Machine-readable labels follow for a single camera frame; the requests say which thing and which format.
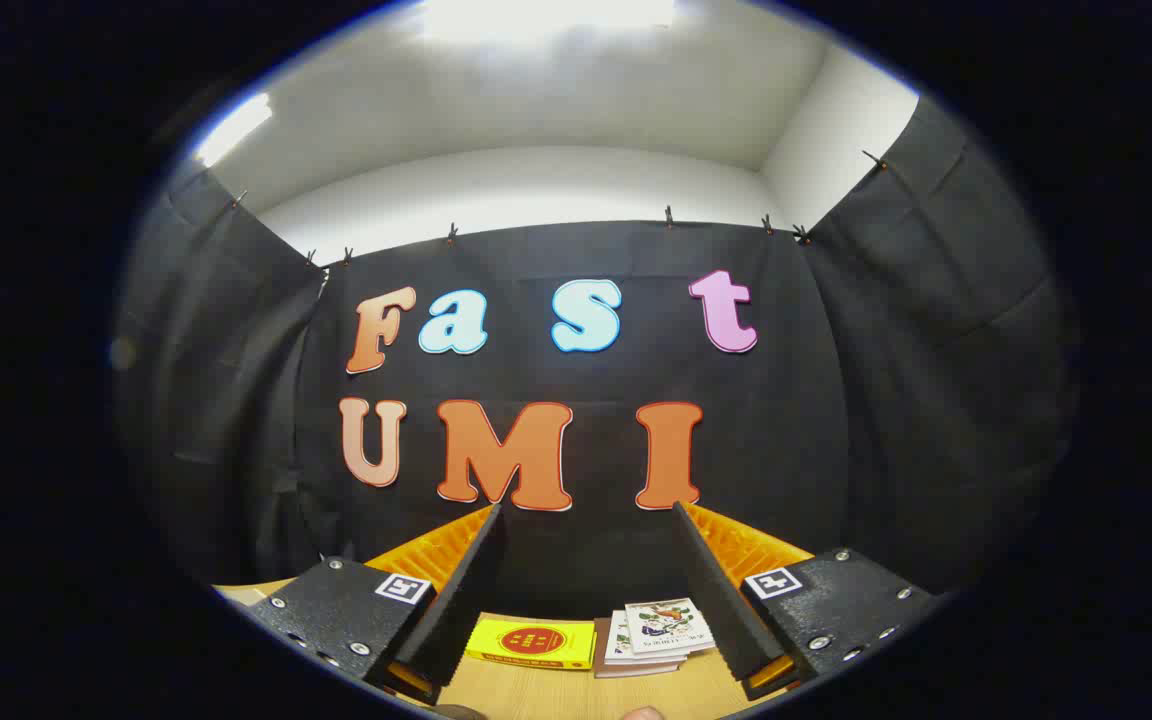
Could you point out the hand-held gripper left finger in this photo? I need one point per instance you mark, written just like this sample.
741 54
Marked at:
466 600

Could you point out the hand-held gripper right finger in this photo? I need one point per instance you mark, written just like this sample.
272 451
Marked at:
721 600

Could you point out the white illustrated book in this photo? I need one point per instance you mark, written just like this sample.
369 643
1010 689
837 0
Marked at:
666 625

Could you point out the yellow book with red circle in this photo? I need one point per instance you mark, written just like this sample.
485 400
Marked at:
531 642

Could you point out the black backdrop cloth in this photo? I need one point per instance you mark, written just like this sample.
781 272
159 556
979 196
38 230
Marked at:
806 420

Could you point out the ceiling light panel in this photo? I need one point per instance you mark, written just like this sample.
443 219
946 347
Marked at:
233 130
546 15

